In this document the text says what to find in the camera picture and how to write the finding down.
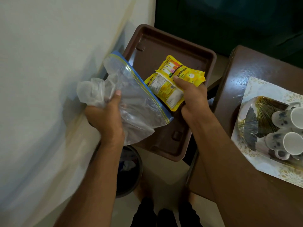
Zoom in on person's right hand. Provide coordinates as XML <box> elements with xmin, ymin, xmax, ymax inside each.
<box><xmin>172</xmin><ymin>76</ymin><xmax>213</xmax><ymax>127</ymax></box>

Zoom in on person's left forearm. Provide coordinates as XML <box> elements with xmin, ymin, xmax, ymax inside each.
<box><xmin>53</xmin><ymin>137</ymin><xmax>125</xmax><ymax>227</ymax></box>

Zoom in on clear zip plastic bag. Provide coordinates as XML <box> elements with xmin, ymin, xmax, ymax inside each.
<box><xmin>76</xmin><ymin>51</ymin><xmax>174</xmax><ymax>146</ymax></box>

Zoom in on dark green sofa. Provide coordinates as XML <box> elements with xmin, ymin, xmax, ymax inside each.
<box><xmin>154</xmin><ymin>0</ymin><xmax>303</xmax><ymax>69</ymax></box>

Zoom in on dark round waste bin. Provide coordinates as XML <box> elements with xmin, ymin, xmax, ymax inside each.
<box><xmin>116</xmin><ymin>145</ymin><xmax>143</xmax><ymax>198</ymax></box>

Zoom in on brown wooden table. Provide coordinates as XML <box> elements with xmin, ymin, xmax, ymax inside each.
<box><xmin>186</xmin><ymin>45</ymin><xmax>303</xmax><ymax>227</ymax></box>

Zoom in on person's left hand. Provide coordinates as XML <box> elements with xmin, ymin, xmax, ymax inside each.
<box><xmin>84</xmin><ymin>90</ymin><xmax>125</xmax><ymax>147</ymax></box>

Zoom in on person's right forearm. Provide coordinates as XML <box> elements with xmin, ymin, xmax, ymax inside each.
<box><xmin>188</xmin><ymin>111</ymin><xmax>303</xmax><ymax>227</ymax></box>

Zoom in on person's black trousers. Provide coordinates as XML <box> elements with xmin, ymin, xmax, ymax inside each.
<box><xmin>130</xmin><ymin>197</ymin><xmax>203</xmax><ymax>227</ymax></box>

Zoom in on brown plastic tray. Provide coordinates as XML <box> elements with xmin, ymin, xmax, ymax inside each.
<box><xmin>119</xmin><ymin>24</ymin><xmax>217</xmax><ymax>162</ymax></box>

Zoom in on white patterned table mat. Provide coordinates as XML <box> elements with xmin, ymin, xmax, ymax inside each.
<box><xmin>231</xmin><ymin>77</ymin><xmax>303</xmax><ymax>189</ymax></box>

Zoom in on gold patterned glass tray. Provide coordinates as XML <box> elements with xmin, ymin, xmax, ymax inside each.
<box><xmin>237</xmin><ymin>96</ymin><xmax>303</xmax><ymax>169</ymax></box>

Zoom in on yellow snack packet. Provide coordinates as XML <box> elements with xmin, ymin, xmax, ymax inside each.
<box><xmin>144</xmin><ymin>55</ymin><xmax>206</xmax><ymax>112</ymax></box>

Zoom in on white spotted cup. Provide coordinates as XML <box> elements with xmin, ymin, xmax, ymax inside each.
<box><xmin>265</xmin><ymin>132</ymin><xmax>303</xmax><ymax>160</ymax></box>
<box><xmin>271</xmin><ymin>107</ymin><xmax>303</xmax><ymax>129</ymax></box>

